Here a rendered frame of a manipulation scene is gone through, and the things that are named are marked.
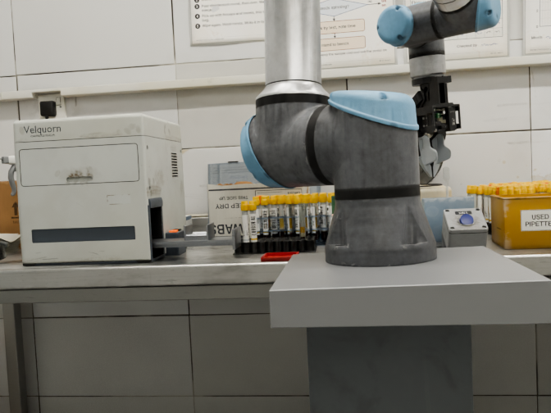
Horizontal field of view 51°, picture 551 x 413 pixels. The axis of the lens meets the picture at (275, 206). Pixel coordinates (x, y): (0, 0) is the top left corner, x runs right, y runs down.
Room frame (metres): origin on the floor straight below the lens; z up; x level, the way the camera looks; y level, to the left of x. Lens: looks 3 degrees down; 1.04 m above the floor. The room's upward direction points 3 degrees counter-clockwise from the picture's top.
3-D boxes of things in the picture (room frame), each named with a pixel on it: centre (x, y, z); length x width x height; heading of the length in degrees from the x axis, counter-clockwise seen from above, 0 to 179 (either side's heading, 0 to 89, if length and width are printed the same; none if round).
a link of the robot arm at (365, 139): (0.80, -0.13, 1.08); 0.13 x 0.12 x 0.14; 51
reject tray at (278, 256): (1.13, -0.01, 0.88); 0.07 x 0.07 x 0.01; 83
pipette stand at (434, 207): (1.21, -0.36, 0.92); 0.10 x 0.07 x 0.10; 85
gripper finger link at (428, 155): (1.26, -0.34, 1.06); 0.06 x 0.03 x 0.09; 23
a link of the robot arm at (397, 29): (1.17, -0.29, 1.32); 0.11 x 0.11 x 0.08; 51
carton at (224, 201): (1.57, 0.03, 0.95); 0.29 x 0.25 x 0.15; 173
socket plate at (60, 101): (1.85, 0.69, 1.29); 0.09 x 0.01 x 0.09; 83
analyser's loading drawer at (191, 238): (1.19, 0.18, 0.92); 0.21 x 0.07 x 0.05; 83
